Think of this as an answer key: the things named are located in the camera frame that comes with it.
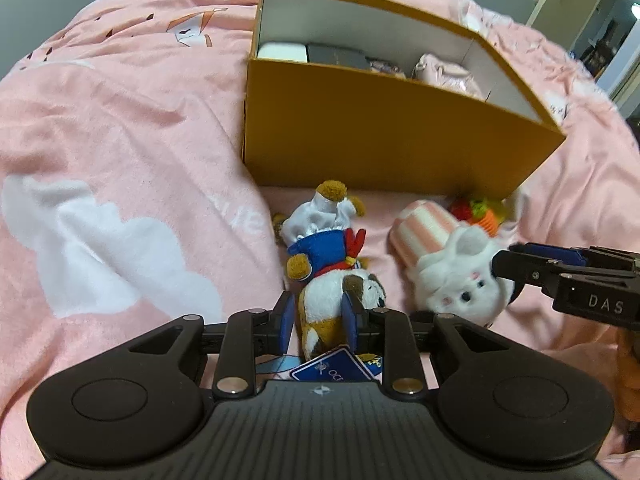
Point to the bear plush blue outfit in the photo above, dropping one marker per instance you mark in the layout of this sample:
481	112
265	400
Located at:
320	247

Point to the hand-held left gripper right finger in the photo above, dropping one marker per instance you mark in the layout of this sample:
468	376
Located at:
351	327

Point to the orange cardboard box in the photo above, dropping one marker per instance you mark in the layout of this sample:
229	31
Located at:
375	125

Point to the pink printed duvet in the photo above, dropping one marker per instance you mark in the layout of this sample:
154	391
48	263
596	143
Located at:
125	110

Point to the small white box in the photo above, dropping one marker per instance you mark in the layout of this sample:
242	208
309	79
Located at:
280	51

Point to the small patterned pouch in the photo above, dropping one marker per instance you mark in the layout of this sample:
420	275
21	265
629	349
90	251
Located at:
387	67

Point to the dark grey box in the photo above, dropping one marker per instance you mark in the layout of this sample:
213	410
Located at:
335	55

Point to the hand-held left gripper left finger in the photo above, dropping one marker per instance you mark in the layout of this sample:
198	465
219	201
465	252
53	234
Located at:
286	325

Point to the strawberry carrot plush charm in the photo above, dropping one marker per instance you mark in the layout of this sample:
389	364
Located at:
477	210

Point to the ceiling light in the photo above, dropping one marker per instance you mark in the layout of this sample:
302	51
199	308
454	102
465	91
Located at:
635	10

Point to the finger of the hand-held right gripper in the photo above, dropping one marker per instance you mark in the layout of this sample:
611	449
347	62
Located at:
525	270
550	252

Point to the pink mini backpack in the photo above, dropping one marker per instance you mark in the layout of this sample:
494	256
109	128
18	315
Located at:
445	72

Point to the dark shelf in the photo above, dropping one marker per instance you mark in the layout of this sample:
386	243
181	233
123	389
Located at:
602	50

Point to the person's right hand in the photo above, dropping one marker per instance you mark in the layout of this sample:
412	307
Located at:
630	375

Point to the white rabbit plush pink striped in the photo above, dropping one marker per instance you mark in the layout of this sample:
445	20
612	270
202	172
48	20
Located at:
455	280

